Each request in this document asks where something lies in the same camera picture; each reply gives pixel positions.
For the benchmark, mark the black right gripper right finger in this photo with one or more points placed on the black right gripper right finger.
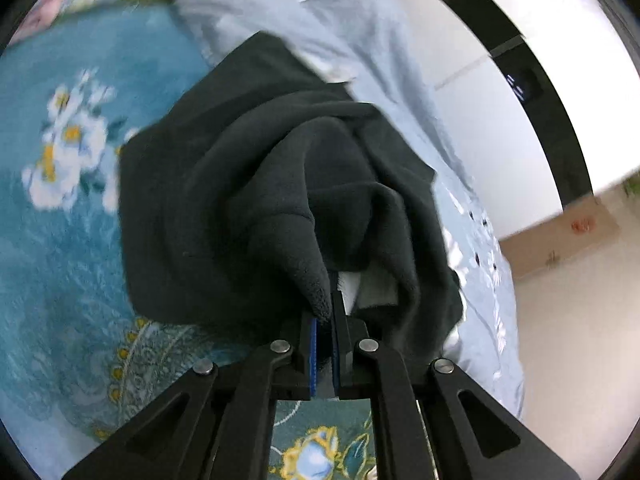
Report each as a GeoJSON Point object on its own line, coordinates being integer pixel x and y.
{"type": "Point", "coordinates": [439, 425]}

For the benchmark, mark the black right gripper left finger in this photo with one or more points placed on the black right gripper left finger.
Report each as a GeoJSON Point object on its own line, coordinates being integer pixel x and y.
{"type": "Point", "coordinates": [214, 422]}

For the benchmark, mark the black and white fleece garment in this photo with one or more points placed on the black and white fleece garment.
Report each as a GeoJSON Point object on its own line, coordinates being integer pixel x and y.
{"type": "Point", "coordinates": [262, 181]}

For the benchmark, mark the teal floral bed blanket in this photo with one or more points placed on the teal floral bed blanket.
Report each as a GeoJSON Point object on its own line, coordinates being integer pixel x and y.
{"type": "Point", "coordinates": [76, 361]}

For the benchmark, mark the light blue floral duvet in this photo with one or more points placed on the light blue floral duvet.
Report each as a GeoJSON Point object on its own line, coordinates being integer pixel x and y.
{"type": "Point", "coordinates": [365, 45]}

